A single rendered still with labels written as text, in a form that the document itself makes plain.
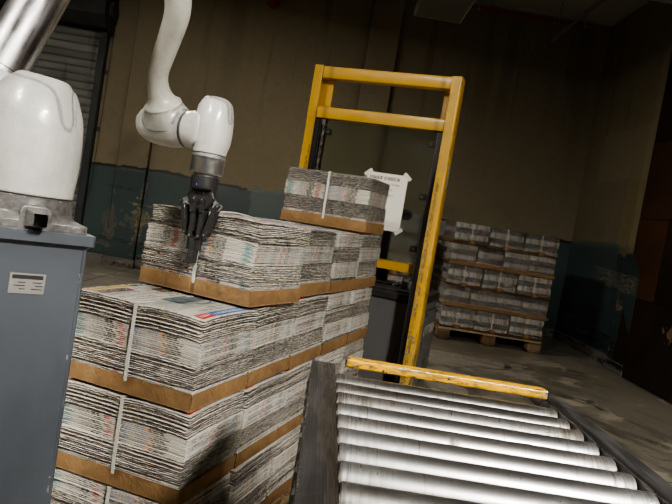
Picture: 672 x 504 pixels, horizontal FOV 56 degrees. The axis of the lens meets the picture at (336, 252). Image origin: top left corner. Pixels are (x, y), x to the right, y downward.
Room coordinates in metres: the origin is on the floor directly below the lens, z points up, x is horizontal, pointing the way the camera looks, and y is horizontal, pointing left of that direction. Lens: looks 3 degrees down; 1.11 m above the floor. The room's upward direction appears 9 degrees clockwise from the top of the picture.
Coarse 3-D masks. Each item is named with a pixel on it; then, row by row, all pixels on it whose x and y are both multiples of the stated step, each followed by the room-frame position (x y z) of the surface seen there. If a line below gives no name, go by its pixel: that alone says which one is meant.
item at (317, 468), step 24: (312, 360) 1.34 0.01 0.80; (312, 384) 1.15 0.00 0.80; (312, 408) 1.00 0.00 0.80; (336, 408) 1.03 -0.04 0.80; (312, 432) 0.89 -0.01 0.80; (336, 432) 0.91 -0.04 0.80; (312, 456) 0.80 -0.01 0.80; (336, 456) 0.81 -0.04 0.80; (312, 480) 0.73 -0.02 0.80; (336, 480) 0.74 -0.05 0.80
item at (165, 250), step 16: (160, 208) 1.80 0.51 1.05; (176, 208) 1.78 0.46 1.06; (160, 224) 1.80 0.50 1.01; (176, 224) 1.78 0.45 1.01; (160, 240) 1.79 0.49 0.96; (176, 240) 1.77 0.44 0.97; (144, 256) 1.81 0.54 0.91; (160, 256) 1.78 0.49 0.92; (176, 256) 1.76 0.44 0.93; (176, 272) 1.76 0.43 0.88
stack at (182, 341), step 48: (96, 288) 1.61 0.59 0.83; (144, 288) 1.73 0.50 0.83; (96, 336) 1.55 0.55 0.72; (144, 336) 1.50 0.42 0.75; (192, 336) 1.46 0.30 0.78; (240, 336) 1.63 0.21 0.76; (288, 336) 1.96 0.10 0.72; (336, 336) 2.43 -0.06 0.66; (192, 384) 1.45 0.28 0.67; (288, 384) 2.01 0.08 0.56; (96, 432) 1.53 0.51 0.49; (144, 432) 1.49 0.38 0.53; (192, 432) 1.48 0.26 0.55; (240, 432) 1.74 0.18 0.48; (96, 480) 1.54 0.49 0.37; (192, 480) 1.52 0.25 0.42; (240, 480) 1.78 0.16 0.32
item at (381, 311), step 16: (384, 288) 3.24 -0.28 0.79; (384, 304) 3.21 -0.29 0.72; (400, 304) 3.18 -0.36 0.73; (432, 304) 3.50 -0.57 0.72; (368, 320) 3.23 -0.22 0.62; (384, 320) 3.20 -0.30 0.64; (400, 320) 3.18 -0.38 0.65; (432, 320) 3.54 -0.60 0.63; (368, 336) 3.23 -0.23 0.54; (384, 336) 3.20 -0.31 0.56; (400, 336) 3.17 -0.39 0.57; (368, 352) 3.22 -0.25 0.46; (384, 352) 3.20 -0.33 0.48; (416, 384) 3.39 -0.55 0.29
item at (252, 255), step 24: (216, 240) 1.71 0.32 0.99; (240, 240) 1.68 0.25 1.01; (264, 240) 1.68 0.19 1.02; (288, 240) 1.80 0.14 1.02; (216, 264) 1.71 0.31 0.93; (240, 264) 1.68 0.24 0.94; (264, 264) 1.71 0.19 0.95; (288, 264) 1.84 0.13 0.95; (240, 288) 1.68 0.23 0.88; (264, 288) 1.73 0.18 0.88; (288, 288) 1.86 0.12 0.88
